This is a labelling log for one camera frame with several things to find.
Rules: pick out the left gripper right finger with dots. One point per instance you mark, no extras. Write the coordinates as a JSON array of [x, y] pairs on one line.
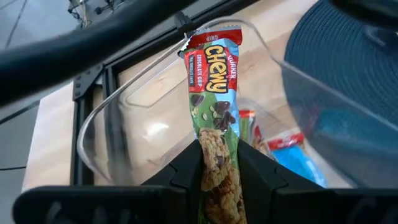
[[255, 180]]

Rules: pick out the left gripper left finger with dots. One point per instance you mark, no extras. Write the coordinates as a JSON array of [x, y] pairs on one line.
[[189, 174]]

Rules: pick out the chocolate chip granola bar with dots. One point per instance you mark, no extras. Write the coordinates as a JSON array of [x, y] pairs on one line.
[[247, 124], [214, 93], [261, 141]]

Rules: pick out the light blue granola bar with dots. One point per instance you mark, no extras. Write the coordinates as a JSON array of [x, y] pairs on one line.
[[295, 161]]

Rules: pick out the clear plastic bin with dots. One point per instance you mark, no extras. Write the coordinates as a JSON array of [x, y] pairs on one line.
[[149, 130]]

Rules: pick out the round dark blue mat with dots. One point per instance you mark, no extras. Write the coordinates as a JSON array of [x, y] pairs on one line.
[[342, 62]]

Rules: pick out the black metal table frame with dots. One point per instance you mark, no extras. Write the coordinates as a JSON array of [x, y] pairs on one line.
[[90, 81]]

